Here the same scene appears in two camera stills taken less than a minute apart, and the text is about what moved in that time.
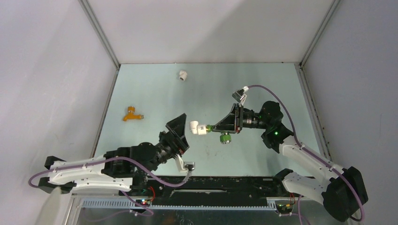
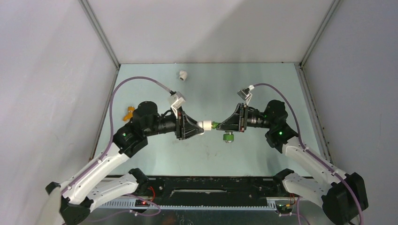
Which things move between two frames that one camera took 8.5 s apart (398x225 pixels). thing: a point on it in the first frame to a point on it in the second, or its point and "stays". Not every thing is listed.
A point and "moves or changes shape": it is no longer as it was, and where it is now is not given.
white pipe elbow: x=183 y=75 stays
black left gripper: x=177 y=141 to x=191 y=126
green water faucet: x=225 y=138 moves or changes shape
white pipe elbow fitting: x=197 y=129 moves or changes shape
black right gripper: x=233 y=122 stays
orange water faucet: x=130 y=115 stays
